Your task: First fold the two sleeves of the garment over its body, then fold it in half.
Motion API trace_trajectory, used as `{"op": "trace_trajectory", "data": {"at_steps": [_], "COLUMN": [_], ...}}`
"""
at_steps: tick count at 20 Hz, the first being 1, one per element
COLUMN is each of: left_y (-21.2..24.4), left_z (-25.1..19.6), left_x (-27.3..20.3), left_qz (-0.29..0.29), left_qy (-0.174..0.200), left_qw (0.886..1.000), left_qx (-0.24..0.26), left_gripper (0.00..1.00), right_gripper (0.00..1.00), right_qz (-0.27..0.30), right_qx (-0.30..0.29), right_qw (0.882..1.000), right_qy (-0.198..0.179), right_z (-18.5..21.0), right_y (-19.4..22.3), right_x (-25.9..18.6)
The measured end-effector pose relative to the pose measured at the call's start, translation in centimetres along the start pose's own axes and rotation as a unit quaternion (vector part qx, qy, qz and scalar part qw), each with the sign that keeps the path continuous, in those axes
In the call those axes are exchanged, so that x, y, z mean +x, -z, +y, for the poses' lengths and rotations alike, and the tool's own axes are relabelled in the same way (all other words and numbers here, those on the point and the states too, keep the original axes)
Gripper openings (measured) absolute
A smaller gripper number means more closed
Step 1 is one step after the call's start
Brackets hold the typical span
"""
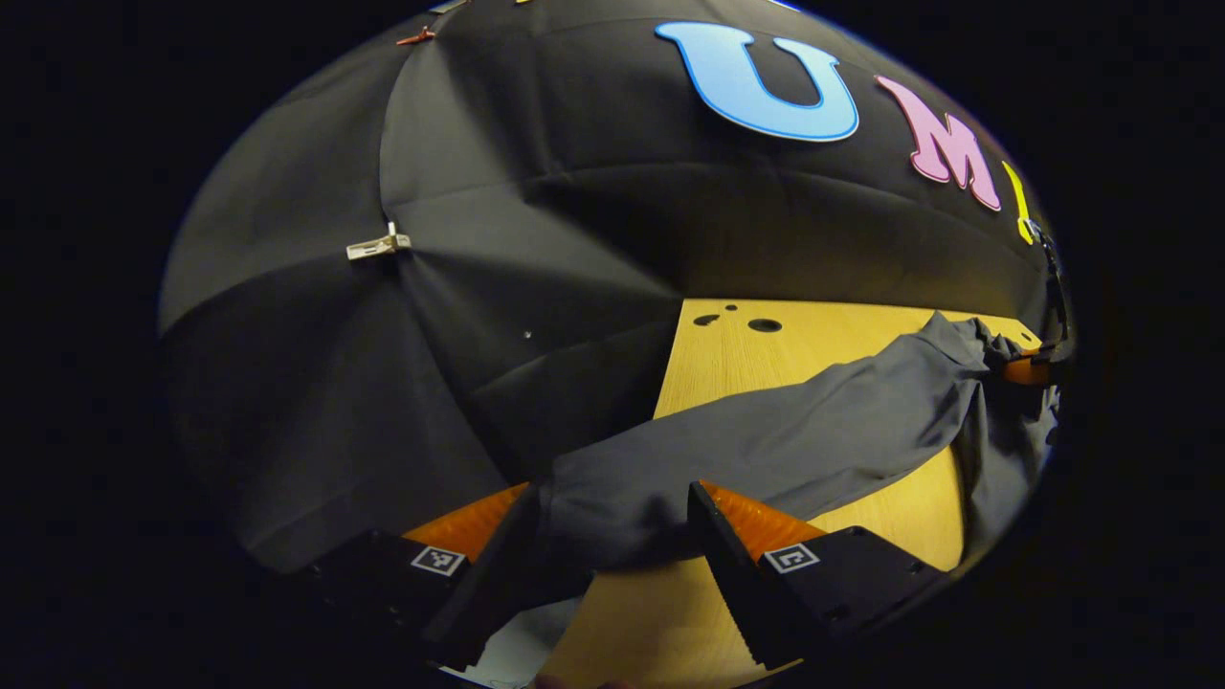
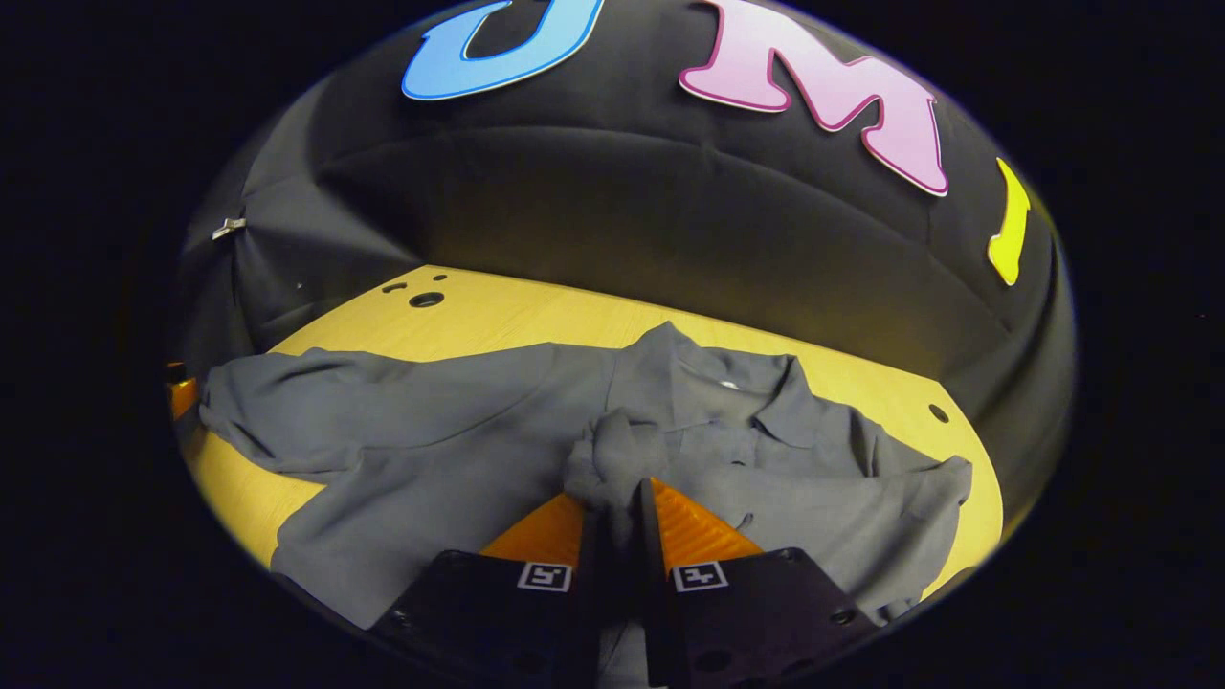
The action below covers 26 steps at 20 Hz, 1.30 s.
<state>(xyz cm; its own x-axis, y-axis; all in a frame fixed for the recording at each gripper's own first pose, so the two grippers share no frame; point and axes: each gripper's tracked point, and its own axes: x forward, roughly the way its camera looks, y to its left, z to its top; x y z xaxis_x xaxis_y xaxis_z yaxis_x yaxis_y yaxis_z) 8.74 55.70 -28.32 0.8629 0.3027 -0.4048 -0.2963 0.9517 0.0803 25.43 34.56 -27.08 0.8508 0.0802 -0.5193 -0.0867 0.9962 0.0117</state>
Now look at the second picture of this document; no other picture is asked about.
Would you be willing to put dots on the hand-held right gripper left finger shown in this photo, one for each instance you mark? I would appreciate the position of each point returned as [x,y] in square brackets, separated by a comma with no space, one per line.
[590,565]

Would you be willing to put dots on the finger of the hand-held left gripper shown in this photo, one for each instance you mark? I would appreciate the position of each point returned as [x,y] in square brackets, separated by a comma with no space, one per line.
[182,394]

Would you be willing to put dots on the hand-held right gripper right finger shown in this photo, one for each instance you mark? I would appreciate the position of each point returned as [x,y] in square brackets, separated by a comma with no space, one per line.
[651,574]

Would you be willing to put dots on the grey collared shirt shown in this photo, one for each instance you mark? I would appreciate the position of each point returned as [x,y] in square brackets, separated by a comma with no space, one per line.
[431,431]

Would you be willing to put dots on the small silver clip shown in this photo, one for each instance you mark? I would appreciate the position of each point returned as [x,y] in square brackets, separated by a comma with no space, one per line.
[228,228]

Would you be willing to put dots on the black backdrop cloth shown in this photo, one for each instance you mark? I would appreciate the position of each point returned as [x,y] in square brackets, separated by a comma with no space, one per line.
[622,191]

